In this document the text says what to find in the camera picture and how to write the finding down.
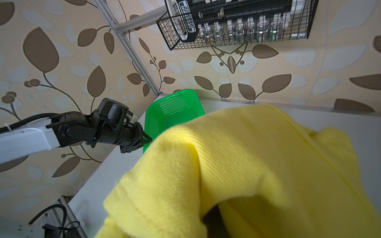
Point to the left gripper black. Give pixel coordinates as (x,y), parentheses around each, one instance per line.
(113,125)

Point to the green plastic basket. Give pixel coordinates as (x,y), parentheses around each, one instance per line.
(175,109)

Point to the yellow trousers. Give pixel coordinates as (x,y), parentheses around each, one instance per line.
(248,172)

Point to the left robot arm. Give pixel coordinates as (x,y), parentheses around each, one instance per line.
(45,132)

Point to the black wire basket rear wall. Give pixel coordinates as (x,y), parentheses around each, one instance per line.
(293,25)

